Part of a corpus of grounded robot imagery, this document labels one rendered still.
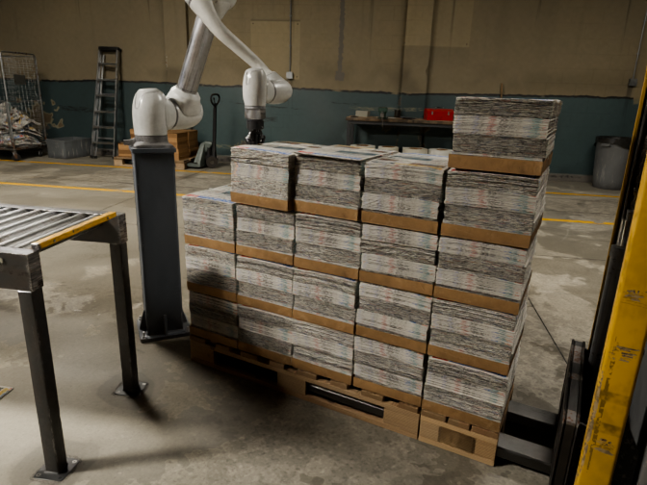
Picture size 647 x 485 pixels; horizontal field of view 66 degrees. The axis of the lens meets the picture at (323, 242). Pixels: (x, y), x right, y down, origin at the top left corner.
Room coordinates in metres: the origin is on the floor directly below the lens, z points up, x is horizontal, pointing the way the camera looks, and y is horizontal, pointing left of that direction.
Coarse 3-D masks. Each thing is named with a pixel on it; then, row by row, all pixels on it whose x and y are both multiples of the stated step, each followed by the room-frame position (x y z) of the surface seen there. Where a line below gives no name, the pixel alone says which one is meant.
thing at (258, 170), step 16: (240, 160) 2.02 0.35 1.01; (256, 160) 1.98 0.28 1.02; (272, 160) 1.94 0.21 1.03; (288, 160) 1.91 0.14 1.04; (240, 176) 2.03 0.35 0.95; (256, 176) 1.98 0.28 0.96; (272, 176) 1.95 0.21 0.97; (288, 176) 1.91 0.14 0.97; (240, 192) 2.03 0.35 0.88; (256, 192) 1.99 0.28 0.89; (272, 192) 1.95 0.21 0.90; (288, 192) 1.92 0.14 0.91
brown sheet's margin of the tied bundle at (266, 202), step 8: (232, 192) 2.04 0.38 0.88; (232, 200) 2.04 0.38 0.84; (240, 200) 2.02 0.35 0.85; (248, 200) 2.00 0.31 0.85; (256, 200) 1.98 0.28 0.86; (264, 200) 1.96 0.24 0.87; (272, 200) 1.94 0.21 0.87; (280, 200) 1.92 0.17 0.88; (288, 200) 1.91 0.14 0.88; (272, 208) 1.94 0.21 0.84; (280, 208) 1.92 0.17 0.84; (288, 208) 1.91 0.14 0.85
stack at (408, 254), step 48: (240, 240) 2.04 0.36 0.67; (288, 240) 1.93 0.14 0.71; (336, 240) 1.84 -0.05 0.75; (384, 240) 1.75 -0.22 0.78; (432, 240) 1.66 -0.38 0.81; (240, 288) 2.05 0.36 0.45; (288, 288) 1.92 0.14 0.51; (336, 288) 1.82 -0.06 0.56; (384, 288) 1.74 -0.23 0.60; (432, 288) 1.66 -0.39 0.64; (192, 336) 2.18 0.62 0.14; (240, 336) 2.04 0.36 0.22; (288, 336) 1.93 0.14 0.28; (336, 336) 1.82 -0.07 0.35; (288, 384) 1.92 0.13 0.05; (336, 384) 1.82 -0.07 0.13; (384, 384) 1.72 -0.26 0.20
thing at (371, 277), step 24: (192, 240) 2.16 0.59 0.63; (288, 264) 1.93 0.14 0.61; (312, 264) 1.88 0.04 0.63; (192, 288) 2.17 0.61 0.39; (408, 288) 1.69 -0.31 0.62; (288, 312) 1.93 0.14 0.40; (216, 336) 2.11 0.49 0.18; (384, 336) 1.72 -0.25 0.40; (288, 360) 1.92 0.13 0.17; (360, 384) 1.77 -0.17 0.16
